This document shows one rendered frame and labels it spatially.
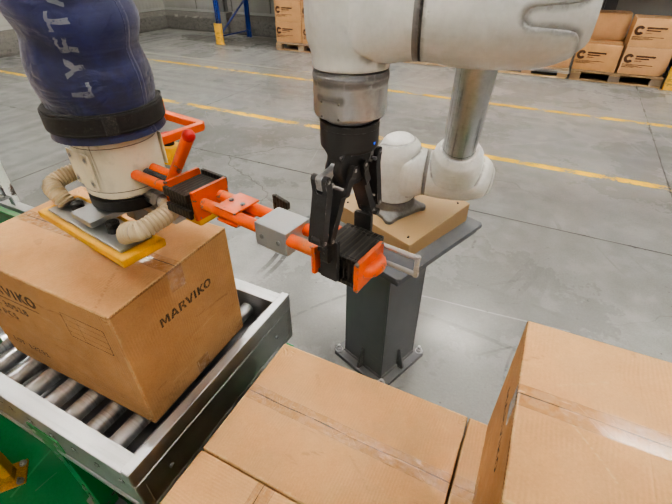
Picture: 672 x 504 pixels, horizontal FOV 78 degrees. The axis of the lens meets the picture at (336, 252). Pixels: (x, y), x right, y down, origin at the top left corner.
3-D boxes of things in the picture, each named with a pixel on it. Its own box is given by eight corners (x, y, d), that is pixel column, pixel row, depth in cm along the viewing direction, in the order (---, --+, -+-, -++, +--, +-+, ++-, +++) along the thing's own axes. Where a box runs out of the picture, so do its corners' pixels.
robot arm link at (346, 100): (295, 69, 47) (298, 120, 51) (362, 80, 43) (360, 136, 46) (341, 56, 53) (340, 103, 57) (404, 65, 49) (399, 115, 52)
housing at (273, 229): (255, 244, 70) (252, 222, 68) (281, 226, 75) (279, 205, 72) (286, 258, 67) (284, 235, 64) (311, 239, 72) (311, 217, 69)
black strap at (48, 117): (23, 123, 83) (14, 103, 81) (128, 96, 98) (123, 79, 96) (84, 148, 72) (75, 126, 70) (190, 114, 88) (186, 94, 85)
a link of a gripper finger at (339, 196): (360, 167, 54) (354, 166, 53) (338, 247, 57) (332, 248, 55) (335, 160, 56) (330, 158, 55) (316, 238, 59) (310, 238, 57)
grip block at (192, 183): (165, 210, 80) (158, 183, 76) (205, 191, 86) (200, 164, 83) (194, 224, 76) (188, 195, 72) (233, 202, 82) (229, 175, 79)
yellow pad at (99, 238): (40, 217, 97) (30, 198, 94) (82, 200, 103) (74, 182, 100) (124, 269, 81) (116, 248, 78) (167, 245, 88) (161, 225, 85)
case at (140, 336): (15, 349, 132) (-54, 247, 109) (117, 277, 161) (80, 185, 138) (155, 424, 111) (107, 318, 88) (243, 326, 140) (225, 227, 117)
